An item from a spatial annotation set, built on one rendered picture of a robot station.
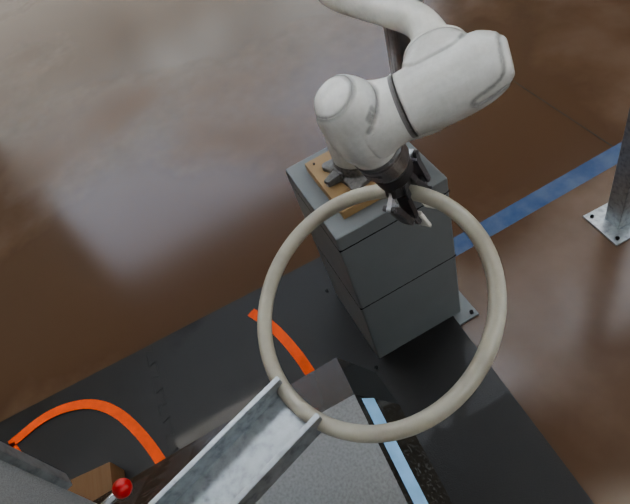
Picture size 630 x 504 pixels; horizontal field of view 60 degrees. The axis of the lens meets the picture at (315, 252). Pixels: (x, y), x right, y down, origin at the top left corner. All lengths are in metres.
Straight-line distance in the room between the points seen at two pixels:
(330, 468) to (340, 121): 0.75
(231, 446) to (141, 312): 1.88
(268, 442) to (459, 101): 0.67
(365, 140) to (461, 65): 0.17
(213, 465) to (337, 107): 0.66
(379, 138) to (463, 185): 2.00
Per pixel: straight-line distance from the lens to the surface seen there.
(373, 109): 0.82
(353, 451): 1.25
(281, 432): 1.05
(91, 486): 2.44
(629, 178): 2.44
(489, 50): 0.83
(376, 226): 1.70
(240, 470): 1.06
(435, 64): 0.83
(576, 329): 2.37
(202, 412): 2.44
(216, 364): 2.51
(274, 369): 1.08
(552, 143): 3.02
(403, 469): 1.25
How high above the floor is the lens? 2.04
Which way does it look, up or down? 49 degrees down
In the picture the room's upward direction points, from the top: 23 degrees counter-clockwise
